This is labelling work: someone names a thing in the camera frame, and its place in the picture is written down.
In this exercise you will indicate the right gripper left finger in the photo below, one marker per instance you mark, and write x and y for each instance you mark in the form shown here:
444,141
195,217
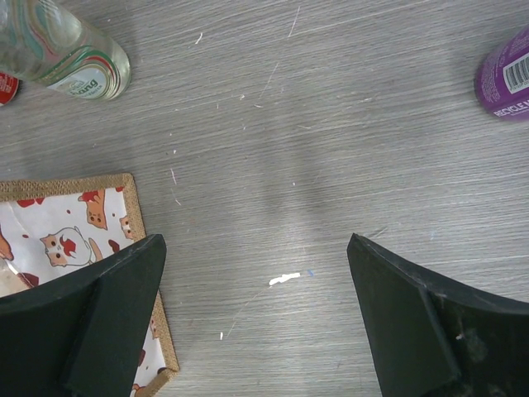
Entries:
82,334

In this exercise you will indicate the red soda can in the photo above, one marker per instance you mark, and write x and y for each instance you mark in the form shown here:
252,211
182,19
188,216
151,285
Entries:
9,86

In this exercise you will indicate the purple can right side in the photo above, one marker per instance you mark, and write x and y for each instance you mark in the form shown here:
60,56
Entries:
501,80

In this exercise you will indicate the burlap canvas tote bag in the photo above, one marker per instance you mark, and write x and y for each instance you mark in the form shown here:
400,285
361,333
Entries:
52,228

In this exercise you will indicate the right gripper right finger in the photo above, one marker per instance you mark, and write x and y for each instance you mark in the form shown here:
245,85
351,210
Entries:
430,335

